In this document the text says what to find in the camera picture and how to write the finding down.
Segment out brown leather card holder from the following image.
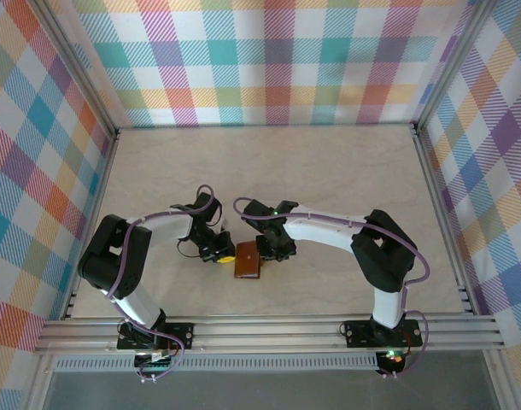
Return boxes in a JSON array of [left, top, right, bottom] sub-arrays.
[[233, 240, 266, 281]]

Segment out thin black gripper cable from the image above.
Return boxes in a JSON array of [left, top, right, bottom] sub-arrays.
[[176, 237, 204, 260]]

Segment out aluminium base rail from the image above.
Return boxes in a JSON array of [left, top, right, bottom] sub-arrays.
[[32, 313, 507, 354]]

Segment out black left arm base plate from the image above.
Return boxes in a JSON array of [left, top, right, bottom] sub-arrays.
[[116, 322, 196, 351]]

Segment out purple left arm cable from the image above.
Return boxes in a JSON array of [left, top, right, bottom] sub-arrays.
[[105, 184, 215, 384]]

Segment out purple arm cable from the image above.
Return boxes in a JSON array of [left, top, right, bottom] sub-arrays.
[[233, 196, 430, 379], [105, 184, 215, 384]]

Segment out grey slotted cable duct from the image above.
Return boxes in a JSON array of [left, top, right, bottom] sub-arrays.
[[50, 352, 381, 372]]

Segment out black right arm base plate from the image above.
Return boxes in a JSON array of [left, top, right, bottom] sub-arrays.
[[344, 319, 419, 348]]

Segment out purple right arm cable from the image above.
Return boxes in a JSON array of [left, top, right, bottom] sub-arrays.
[[233, 196, 430, 379]]

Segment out aluminium frame post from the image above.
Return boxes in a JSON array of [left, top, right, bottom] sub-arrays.
[[27, 0, 120, 140], [412, 0, 499, 133]]

